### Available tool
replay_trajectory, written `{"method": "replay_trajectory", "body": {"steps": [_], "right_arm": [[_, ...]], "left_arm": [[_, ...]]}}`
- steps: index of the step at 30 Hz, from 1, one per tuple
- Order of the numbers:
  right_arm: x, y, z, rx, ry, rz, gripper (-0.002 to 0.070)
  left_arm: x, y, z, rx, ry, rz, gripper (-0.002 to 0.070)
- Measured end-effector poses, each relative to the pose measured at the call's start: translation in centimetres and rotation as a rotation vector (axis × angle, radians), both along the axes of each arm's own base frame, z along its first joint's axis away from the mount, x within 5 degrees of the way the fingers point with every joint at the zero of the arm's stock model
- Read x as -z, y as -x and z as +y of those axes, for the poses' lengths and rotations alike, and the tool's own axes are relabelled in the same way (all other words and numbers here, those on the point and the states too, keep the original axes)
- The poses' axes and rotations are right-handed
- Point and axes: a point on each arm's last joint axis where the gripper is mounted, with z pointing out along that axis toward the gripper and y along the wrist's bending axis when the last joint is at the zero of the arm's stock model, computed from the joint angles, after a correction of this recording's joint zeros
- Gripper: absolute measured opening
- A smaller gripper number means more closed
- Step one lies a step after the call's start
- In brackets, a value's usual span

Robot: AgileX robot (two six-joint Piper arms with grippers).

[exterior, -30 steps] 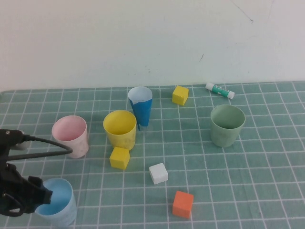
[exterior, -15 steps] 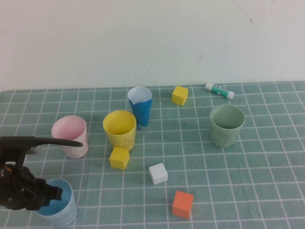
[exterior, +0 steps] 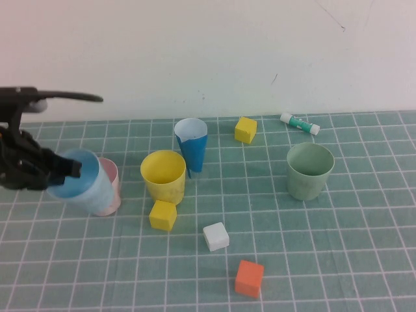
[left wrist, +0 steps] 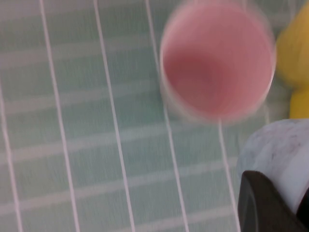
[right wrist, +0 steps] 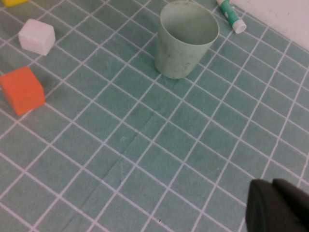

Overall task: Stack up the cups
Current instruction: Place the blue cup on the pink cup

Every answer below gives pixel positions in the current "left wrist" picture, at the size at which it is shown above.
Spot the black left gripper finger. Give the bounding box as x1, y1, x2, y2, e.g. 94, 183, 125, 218
237, 170, 309, 232

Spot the light blue plastic cup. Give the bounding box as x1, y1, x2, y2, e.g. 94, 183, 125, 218
236, 119, 309, 216

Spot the yellow plastic cup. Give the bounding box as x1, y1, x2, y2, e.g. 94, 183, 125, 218
275, 4, 309, 90

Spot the yellow wooden cube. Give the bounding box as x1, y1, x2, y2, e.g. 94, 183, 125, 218
289, 88, 309, 120

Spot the pink plastic cup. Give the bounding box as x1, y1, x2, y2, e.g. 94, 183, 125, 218
159, 0, 277, 125

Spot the green grid tablecloth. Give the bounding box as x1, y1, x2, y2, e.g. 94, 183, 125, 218
0, 0, 309, 232

